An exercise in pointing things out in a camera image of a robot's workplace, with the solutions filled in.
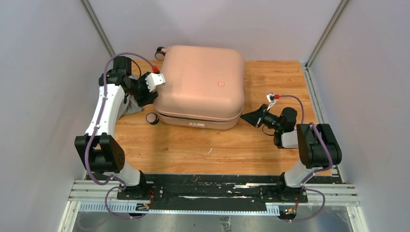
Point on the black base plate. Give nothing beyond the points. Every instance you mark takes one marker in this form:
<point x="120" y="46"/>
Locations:
<point x="214" y="192"/>

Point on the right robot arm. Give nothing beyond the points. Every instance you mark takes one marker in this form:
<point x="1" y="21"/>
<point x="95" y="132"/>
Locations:
<point x="316" y="144"/>

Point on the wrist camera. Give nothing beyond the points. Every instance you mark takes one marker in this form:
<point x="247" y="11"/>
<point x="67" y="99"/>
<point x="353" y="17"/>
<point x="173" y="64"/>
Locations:
<point x="272" y="99"/>
<point x="153" y="80"/>

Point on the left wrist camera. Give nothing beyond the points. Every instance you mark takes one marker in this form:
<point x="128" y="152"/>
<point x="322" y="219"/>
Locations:
<point x="153" y="80"/>

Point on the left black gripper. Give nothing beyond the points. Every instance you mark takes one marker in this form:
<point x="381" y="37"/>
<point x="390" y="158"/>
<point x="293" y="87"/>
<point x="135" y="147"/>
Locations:
<point x="143" y="100"/>

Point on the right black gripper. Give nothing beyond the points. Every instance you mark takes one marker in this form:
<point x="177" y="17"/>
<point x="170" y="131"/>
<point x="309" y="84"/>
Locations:
<point x="255" y="118"/>

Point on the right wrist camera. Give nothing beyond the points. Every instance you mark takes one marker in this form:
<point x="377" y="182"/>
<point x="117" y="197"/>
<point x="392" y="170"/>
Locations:
<point x="272" y="99"/>

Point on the pink suitcase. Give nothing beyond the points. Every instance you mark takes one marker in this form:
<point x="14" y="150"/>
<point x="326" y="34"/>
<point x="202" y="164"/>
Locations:
<point x="204" y="87"/>

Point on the grey cloth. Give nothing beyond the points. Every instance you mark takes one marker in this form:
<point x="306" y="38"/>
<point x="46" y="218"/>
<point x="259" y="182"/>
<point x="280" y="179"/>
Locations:
<point x="128" y="106"/>

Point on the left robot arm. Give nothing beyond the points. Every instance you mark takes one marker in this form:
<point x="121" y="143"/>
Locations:
<point x="101" y="155"/>

